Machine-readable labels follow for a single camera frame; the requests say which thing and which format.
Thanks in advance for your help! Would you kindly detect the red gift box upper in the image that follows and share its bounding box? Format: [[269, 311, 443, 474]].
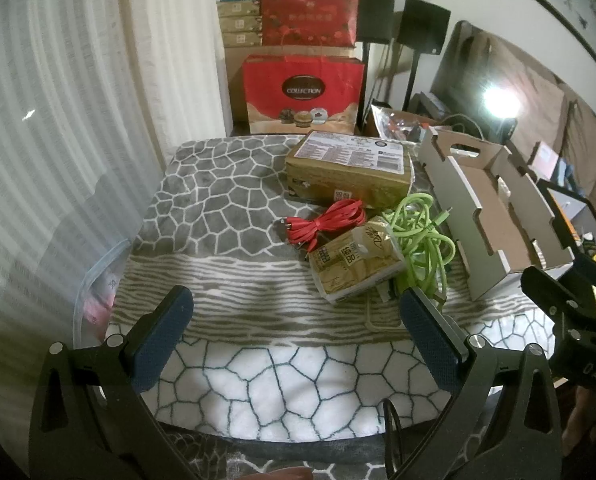
[[258, 0, 361, 47]]

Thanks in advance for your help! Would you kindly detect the person's right hand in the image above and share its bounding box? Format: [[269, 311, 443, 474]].
[[568, 386, 596, 456]]

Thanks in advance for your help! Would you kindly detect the black storage bin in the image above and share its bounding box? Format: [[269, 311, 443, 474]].
[[538, 177, 596, 271]]

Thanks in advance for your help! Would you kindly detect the red chocolate print gift bag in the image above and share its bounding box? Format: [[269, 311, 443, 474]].
[[242, 55, 366, 135]]

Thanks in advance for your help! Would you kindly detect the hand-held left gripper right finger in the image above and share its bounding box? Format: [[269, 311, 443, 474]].
[[399, 287, 563, 480]]

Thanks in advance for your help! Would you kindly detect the white curtain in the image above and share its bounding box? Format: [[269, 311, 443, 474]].
[[0, 0, 229, 411]]

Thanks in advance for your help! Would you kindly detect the bright portable lamp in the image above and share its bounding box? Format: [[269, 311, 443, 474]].
[[480, 79, 521, 143]]

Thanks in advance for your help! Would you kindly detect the framed wall painting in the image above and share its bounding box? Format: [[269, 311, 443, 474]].
[[478, 0, 596, 86]]

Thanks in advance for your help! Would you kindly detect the white charging cable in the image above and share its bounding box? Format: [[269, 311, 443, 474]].
[[448, 112, 488, 136]]

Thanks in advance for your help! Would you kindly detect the open cluttered cardboard box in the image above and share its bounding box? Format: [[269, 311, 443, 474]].
[[370, 100, 439, 142]]

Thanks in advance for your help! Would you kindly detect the clear plastic bag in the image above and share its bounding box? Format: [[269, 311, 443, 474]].
[[73, 240, 131, 351]]

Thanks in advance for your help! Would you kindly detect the black speaker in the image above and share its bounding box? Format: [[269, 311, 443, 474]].
[[359, 0, 396, 43], [397, 0, 451, 56]]

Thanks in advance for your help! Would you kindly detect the black cable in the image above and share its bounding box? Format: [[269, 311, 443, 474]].
[[382, 399, 405, 480]]

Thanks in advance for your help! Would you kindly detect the small gold packet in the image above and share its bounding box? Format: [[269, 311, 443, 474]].
[[308, 225, 406, 307]]

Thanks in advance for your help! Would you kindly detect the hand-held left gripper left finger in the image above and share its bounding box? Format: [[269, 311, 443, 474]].
[[28, 285, 195, 480]]

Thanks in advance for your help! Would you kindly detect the white cardboard box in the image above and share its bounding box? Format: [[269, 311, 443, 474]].
[[419, 127, 576, 301]]

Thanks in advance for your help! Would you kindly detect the black speaker stand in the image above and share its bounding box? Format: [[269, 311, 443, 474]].
[[355, 42, 373, 131], [403, 52, 421, 111]]

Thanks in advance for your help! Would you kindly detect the brown cushioned sofa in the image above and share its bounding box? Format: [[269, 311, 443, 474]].
[[430, 20, 596, 211]]

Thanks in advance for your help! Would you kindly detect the green cable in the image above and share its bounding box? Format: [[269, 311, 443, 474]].
[[382, 192, 457, 307]]

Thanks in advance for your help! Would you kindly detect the grey white patterned blanket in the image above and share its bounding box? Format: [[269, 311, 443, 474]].
[[73, 135, 563, 480]]

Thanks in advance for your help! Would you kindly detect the red cable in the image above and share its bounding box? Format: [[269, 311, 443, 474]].
[[278, 199, 369, 253]]

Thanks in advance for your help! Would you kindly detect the large gold box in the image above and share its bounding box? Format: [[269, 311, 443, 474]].
[[284, 130, 415, 211]]

